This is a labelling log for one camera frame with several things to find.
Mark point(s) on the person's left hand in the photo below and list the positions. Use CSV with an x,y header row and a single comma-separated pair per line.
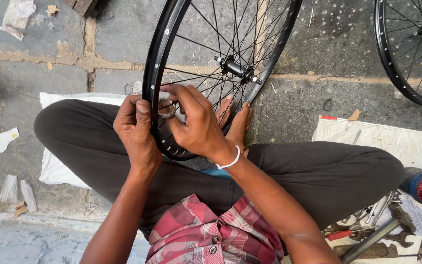
x,y
134,135

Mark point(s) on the person's right hand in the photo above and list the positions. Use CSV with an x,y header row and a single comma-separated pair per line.
x,y
200,128

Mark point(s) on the black spoked bicycle wheel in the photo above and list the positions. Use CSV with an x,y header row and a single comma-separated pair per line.
x,y
152,62
383,55

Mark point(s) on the person's bare foot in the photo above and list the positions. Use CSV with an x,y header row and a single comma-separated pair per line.
x,y
239,126
224,112

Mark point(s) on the white wrist band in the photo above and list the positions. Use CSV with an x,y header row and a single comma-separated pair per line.
x,y
233,161

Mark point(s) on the blue plastic piece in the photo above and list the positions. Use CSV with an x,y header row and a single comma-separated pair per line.
x,y
214,173

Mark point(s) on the dark grey trousers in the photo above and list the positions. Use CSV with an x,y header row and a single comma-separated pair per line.
x,y
86,143

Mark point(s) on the white woven sack cushion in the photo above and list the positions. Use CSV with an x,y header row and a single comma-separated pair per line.
x,y
55,170

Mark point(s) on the red plaid shirt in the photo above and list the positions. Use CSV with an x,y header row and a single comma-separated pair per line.
x,y
196,234

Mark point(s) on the small clear plastic sleeve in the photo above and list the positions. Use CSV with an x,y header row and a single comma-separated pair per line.
x,y
28,196
9,189

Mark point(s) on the torn white paper scrap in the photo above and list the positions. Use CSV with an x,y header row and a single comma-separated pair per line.
x,y
5,139

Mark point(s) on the brown cardboard scrap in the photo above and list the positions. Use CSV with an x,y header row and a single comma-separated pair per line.
x,y
19,211

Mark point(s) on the wooden plank piece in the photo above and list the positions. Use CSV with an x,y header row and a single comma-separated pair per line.
x,y
81,6

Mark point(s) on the tan cardboard scrap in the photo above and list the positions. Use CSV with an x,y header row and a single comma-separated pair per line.
x,y
354,115

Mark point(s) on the small grey metal tool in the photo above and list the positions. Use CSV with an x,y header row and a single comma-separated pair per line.
x,y
356,136

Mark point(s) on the crumpled clear plastic wrapper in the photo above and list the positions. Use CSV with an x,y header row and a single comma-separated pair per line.
x,y
17,14

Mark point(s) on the white woven sack mat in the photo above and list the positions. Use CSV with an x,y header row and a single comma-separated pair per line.
x,y
383,137

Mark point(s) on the silver combination wrench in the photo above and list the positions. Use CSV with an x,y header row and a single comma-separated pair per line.
x,y
379,209

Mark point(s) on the brown flat metal file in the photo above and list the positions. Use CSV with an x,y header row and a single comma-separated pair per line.
x,y
372,252

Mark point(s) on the rusty open end wrench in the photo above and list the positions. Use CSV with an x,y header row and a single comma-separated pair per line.
x,y
394,238

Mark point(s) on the printed white paper slip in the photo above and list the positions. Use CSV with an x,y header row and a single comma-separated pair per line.
x,y
416,216

